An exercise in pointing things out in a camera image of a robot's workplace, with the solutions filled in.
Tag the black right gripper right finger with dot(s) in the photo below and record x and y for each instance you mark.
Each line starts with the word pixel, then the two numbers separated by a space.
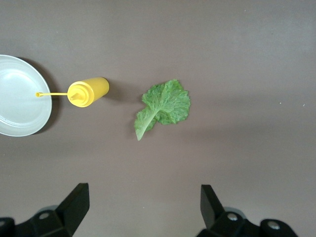
pixel 212 212

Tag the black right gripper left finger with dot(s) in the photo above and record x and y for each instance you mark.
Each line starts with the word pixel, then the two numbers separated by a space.
pixel 71 212

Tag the green lettuce leaf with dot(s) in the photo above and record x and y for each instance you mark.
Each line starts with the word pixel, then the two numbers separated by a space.
pixel 168 103

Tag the yellow mustard squeeze bottle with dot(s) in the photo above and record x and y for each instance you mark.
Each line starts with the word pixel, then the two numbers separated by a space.
pixel 92 91

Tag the white plate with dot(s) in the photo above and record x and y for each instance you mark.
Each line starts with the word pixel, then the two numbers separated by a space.
pixel 18 103

